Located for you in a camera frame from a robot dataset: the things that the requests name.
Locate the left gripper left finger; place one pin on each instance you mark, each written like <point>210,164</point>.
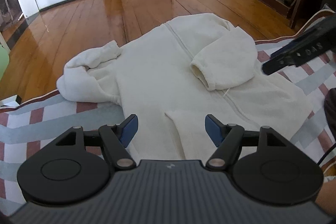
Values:
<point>115,139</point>

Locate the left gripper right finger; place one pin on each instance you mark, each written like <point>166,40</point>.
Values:
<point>227,139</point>

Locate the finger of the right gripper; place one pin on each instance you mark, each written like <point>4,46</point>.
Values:
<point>277,63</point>
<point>282,50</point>

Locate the white fleece zip hoodie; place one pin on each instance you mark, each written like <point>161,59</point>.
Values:
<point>175,75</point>

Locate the person's right hand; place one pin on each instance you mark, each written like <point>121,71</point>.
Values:
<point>326,198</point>

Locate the checkered grey pink rug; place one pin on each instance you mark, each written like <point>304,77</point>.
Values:
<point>53,169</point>

